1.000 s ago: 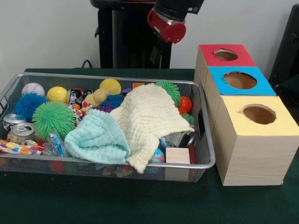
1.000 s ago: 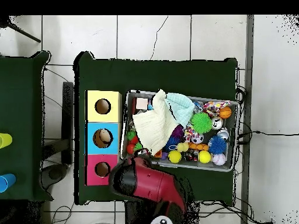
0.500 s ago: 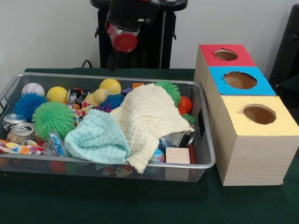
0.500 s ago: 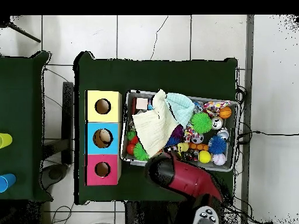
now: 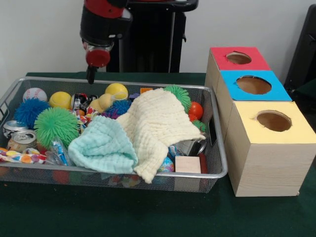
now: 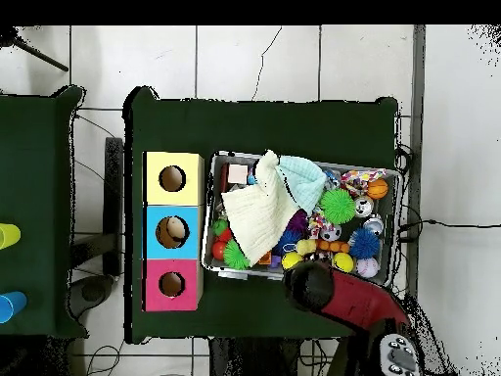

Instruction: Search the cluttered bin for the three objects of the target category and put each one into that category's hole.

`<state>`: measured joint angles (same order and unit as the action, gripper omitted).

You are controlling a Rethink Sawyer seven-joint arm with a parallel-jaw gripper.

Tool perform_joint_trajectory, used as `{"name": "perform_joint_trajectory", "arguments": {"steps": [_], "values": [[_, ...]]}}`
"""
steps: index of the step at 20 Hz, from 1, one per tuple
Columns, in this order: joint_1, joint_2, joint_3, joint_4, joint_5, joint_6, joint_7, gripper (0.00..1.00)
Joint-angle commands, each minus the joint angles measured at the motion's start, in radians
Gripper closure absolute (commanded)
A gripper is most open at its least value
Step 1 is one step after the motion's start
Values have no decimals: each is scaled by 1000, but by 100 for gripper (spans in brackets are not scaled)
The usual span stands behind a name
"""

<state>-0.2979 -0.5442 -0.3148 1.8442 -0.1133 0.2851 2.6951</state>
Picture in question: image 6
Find white baseball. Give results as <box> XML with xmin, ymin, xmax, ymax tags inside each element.
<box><xmin>356</xmin><ymin>257</ymin><xmax>381</xmax><ymax>280</ymax></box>

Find clear mesh bin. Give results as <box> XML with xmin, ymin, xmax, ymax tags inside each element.
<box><xmin>201</xmin><ymin>150</ymin><xmax>404</xmax><ymax>290</ymax></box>

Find black tripod leg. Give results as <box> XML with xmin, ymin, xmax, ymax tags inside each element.
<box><xmin>0</xmin><ymin>26</ymin><xmax>70</xmax><ymax>73</ymax></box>

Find green spiky ball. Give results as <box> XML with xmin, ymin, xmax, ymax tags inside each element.
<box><xmin>223</xmin><ymin>238</ymin><xmax>251</xmax><ymax>271</ymax></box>

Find large green fuzzy ball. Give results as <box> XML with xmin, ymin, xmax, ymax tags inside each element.
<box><xmin>319</xmin><ymin>187</ymin><xmax>357</xmax><ymax>226</ymax></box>

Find pale wooden cube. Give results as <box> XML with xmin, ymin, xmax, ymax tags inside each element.
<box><xmin>227</xmin><ymin>164</ymin><xmax>250</xmax><ymax>185</ymax></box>

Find cream yellow waffle cloth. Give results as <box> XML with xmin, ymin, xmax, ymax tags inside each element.
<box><xmin>221</xmin><ymin>150</ymin><xmax>302</xmax><ymax>267</ymax></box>

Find mint green waffle cloth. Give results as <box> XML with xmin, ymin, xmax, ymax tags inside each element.
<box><xmin>277</xmin><ymin>156</ymin><xmax>328</xmax><ymax>214</ymax></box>

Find yellow plastic cup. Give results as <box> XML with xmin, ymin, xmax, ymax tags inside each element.
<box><xmin>0</xmin><ymin>222</ymin><xmax>23</xmax><ymax>251</ymax></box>

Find blue plastic cup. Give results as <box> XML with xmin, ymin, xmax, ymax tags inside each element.
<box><xmin>0</xmin><ymin>291</ymin><xmax>28</xmax><ymax>324</ymax></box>

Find dark green table cloth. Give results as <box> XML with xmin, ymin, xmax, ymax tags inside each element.
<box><xmin>124</xmin><ymin>85</ymin><xmax>400</xmax><ymax>345</ymax></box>
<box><xmin>0</xmin><ymin>85</ymin><xmax>86</xmax><ymax>338</ymax></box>

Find smooth yellow ball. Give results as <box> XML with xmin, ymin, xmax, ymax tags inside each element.
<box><xmin>333</xmin><ymin>252</ymin><xmax>355</xmax><ymax>275</ymax></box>

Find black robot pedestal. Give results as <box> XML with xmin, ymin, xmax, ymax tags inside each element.
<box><xmin>209</xmin><ymin>336</ymin><xmax>345</xmax><ymax>376</ymax></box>

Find blue fuzzy ball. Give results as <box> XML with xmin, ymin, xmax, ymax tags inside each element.
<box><xmin>347</xmin><ymin>226</ymin><xmax>383</xmax><ymax>260</ymax></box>

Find orange basketball toy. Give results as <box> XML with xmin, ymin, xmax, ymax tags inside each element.
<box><xmin>367</xmin><ymin>179</ymin><xmax>389</xmax><ymax>201</ymax></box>

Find black equipment stand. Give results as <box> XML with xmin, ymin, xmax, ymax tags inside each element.
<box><xmin>68</xmin><ymin>136</ymin><xmax>126</xmax><ymax>314</ymax></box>

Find black white soccer ball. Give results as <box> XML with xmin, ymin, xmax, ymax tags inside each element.
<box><xmin>353</xmin><ymin>195</ymin><xmax>375</xmax><ymax>219</ymax></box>

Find yellow tennis ball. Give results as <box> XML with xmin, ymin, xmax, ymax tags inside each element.
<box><xmin>281</xmin><ymin>252</ymin><xmax>305</xmax><ymax>271</ymax></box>

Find wooden box with three holes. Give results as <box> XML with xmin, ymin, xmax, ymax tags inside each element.
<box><xmin>141</xmin><ymin>150</ymin><xmax>206</xmax><ymax>312</ymax></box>

